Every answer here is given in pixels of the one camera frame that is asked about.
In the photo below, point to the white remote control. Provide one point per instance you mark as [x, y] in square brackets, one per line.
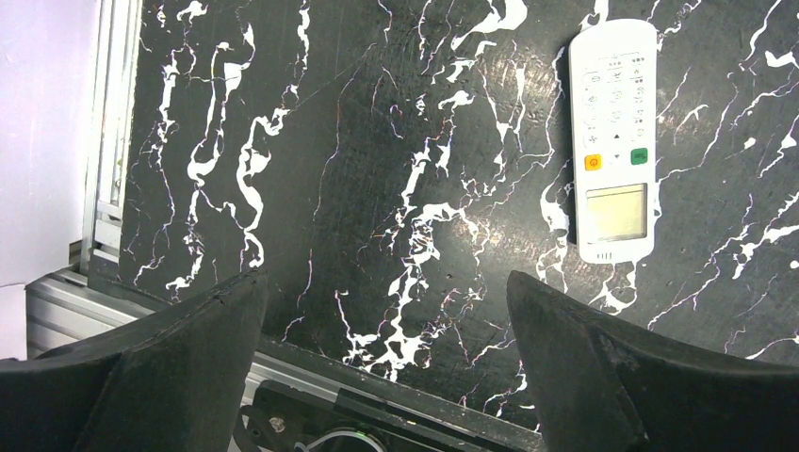
[612, 75]

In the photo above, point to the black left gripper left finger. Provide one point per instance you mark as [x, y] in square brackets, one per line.
[170, 381]

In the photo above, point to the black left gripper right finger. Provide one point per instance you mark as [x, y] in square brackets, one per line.
[599, 383]

